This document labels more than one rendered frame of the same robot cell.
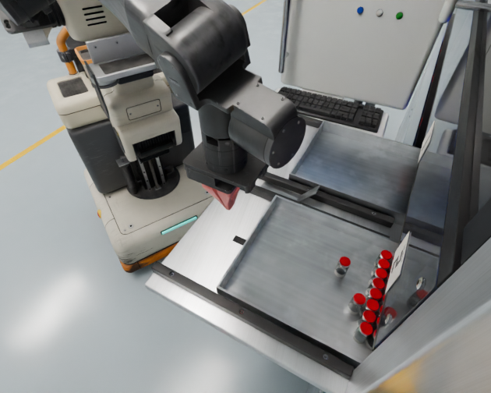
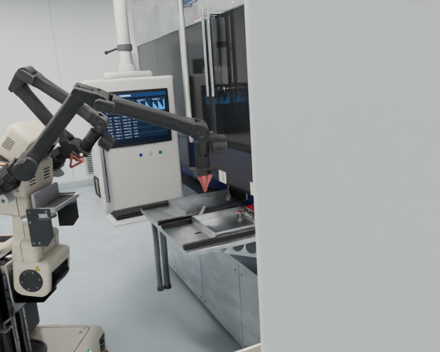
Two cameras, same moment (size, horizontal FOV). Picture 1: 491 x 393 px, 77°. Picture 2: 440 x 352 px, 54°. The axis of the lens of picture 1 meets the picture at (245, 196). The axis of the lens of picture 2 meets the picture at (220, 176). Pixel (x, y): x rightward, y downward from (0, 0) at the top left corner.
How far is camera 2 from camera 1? 151 cm
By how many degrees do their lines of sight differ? 56
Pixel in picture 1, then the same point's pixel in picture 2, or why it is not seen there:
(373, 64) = (158, 179)
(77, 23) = (26, 184)
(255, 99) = (217, 136)
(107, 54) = (40, 201)
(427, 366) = not seen: hidden behind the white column
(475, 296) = not seen: hidden behind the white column
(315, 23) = (118, 167)
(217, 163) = (207, 163)
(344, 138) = (182, 203)
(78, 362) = not seen: outside the picture
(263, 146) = (224, 144)
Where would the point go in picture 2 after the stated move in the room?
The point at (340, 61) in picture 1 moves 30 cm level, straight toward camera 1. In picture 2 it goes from (140, 184) to (164, 193)
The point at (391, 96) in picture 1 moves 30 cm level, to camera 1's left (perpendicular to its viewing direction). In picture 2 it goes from (174, 192) to (137, 204)
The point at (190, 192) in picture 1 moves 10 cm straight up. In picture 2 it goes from (65, 340) to (62, 323)
